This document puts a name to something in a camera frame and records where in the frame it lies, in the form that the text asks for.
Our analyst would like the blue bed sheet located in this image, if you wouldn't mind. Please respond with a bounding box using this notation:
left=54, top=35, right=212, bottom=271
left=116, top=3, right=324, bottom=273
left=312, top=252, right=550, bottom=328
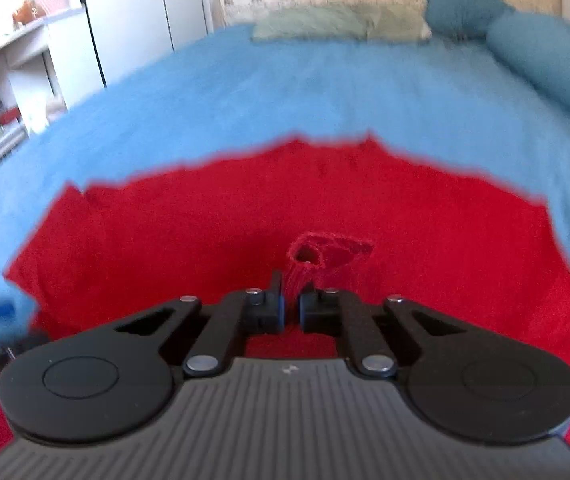
left=0, top=21, right=570, bottom=441

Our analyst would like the green pillow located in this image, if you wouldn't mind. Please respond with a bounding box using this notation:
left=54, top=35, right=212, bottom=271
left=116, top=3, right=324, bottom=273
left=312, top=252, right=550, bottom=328
left=252, top=4, right=434, bottom=44

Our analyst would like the teal bolster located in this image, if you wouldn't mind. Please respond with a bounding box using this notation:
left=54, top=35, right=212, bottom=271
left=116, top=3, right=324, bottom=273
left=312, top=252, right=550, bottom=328
left=484, top=10, right=570, bottom=147

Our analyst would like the white wardrobe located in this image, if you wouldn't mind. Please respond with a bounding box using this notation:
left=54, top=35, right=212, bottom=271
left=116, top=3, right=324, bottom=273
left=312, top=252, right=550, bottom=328
left=76, top=0, right=212, bottom=87

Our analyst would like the white shelf unit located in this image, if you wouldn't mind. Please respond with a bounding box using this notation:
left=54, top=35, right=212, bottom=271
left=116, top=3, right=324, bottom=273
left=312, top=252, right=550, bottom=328
left=0, top=4, right=90, bottom=188

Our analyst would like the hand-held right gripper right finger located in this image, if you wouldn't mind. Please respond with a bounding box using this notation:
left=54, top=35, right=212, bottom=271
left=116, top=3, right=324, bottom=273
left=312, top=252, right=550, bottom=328
left=298, top=282, right=467, bottom=378

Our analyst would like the black cable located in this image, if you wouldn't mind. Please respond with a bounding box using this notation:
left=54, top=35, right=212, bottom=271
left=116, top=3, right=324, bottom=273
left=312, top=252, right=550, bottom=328
left=76, top=0, right=108, bottom=89

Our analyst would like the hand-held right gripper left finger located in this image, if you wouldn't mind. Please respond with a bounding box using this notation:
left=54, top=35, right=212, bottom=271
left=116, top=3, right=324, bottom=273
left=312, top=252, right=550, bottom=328
left=113, top=270, right=286, bottom=377

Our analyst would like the teal pillow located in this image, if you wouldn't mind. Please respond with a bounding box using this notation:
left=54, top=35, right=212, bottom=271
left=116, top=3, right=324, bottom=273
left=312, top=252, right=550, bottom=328
left=421, top=0, right=518, bottom=42

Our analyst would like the red shirt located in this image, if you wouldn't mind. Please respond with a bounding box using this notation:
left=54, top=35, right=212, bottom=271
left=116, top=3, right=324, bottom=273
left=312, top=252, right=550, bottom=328
left=0, top=131, right=570, bottom=467

